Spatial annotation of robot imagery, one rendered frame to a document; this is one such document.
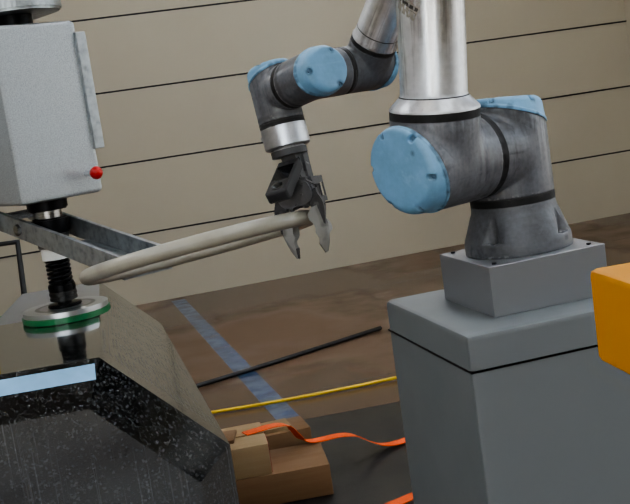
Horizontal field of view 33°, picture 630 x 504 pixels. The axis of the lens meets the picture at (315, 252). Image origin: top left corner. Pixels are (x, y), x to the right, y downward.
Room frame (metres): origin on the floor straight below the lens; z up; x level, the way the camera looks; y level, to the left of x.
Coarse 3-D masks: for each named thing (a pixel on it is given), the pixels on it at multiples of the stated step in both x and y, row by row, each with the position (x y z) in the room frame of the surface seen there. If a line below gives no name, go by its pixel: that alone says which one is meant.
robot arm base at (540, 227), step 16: (480, 208) 1.82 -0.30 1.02; (496, 208) 1.80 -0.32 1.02; (512, 208) 1.79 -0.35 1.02; (528, 208) 1.79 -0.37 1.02; (544, 208) 1.80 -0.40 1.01; (480, 224) 1.82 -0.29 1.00; (496, 224) 1.80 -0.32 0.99; (512, 224) 1.78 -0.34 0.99; (528, 224) 1.78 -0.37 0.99; (544, 224) 1.78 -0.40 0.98; (560, 224) 1.82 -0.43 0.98; (480, 240) 1.81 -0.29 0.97; (496, 240) 1.80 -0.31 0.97; (512, 240) 1.77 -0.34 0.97; (528, 240) 1.77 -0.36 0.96; (544, 240) 1.77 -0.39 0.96; (560, 240) 1.79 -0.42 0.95; (480, 256) 1.81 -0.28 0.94; (496, 256) 1.78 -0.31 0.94; (512, 256) 1.77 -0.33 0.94
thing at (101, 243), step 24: (0, 216) 2.70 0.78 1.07; (24, 216) 2.78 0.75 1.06; (72, 216) 2.63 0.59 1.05; (24, 240) 2.61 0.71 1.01; (48, 240) 2.50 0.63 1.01; (72, 240) 2.40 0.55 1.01; (96, 240) 2.55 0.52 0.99; (120, 240) 2.46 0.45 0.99; (144, 240) 2.37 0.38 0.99; (96, 264) 2.33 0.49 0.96
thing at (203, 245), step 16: (240, 224) 1.90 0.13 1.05; (256, 224) 1.91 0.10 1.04; (272, 224) 1.92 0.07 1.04; (288, 224) 1.96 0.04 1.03; (304, 224) 2.01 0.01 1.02; (176, 240) 1.87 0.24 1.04; (192, 240) 1.87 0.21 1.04; (208, 240) 1.87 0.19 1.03; (224, 240) 1.88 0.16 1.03; (240, 240) 2.31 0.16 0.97; (256, 240) 2.29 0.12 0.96; (128, 256) 1.89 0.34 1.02; (144, 256) 1.87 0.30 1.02; (160, 256) 1.87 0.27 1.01; (176, 256) 1.87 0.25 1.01; (192, 256) 2.31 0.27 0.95; (208, 256) 2.32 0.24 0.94; (96, 272) 1.94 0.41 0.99; (112, 272) 1.91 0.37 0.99; (128, 272) 2.23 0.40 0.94; (144, 272) 2.26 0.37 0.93
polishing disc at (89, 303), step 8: (88, 296) 2.71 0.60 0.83; (96, 296) 2.69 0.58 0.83; (104, 296) 2.67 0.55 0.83; (48, 304) 2.67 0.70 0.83; (80, 304) 2.60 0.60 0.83; (88, 304) 2.58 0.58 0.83; (96, 304) 2.56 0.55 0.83; (104, 304) 2.59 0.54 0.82; (24, 312) 2.60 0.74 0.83; (32, 312) 2.58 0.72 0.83; (40, 312) 2.57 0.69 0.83; (48, 312) 2.55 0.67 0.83; (56, 312) 2.53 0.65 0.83; (64, 312) 2.52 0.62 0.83; (72, 312) 2.52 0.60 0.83; (80, 312) 2.53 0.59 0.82; (32, 320) 2.53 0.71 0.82; (40, 320) 2.52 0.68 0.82
